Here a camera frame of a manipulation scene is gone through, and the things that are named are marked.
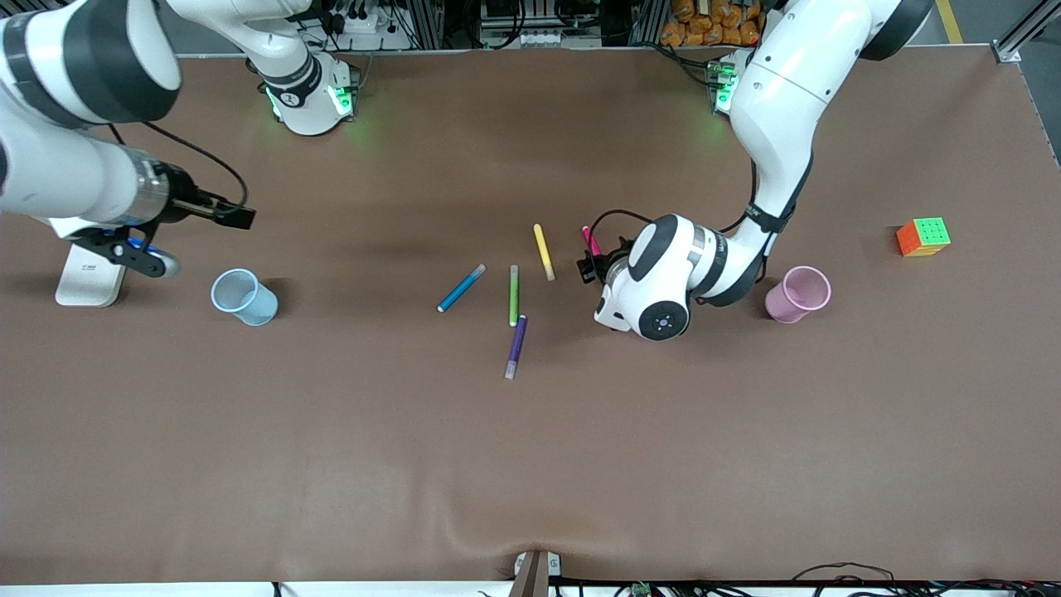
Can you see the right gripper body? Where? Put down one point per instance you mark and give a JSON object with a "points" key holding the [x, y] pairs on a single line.
{"points": [[181, 203]]}

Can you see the pink marker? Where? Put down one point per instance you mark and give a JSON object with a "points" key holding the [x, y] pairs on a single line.
{"points": [[590, 240]]}

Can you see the blue marker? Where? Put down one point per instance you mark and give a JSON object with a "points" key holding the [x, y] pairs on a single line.
{"points": [[461, 288]]}

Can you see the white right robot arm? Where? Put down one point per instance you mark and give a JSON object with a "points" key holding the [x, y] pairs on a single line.
{"points": [[50, 166]]}

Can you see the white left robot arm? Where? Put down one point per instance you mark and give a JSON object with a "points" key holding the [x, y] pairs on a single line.
{"points": [[779, 99]]}

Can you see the yellow marker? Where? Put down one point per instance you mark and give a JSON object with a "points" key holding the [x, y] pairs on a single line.
{"points": [[543, 250]]}

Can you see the green marker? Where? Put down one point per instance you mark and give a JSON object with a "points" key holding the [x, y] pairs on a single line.
{"points": [[513, 294]]}

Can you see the blue plastic cup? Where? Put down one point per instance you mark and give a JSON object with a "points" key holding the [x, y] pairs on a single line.
{"points": [[257, 308]]}

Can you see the purple marker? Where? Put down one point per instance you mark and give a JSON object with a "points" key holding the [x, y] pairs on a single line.
{"points": [[517, 342]]}

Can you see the white lamp stand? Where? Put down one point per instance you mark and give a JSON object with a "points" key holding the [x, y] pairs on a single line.
{"points": [[87, 286]]}

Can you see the pink plastic cup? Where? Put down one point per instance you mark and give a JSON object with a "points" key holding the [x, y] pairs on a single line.
{"points": [[796, 303]]}

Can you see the grey power strip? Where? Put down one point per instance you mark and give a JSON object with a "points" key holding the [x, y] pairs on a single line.
{"points": [[539, 38]]}

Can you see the bag of orange items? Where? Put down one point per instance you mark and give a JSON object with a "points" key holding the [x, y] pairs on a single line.
{"points": [[704, 25]]}

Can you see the colourful puzzle cube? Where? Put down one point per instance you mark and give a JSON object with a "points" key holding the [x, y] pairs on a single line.
{"points": [[922, 238]]}

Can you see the table edge clamp mount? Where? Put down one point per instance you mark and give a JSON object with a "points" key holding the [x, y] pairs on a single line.
{"points": [[530, 576]]}

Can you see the aluminium frame post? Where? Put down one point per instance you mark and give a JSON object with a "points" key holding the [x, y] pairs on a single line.
{"points": [[1024, 29]]}

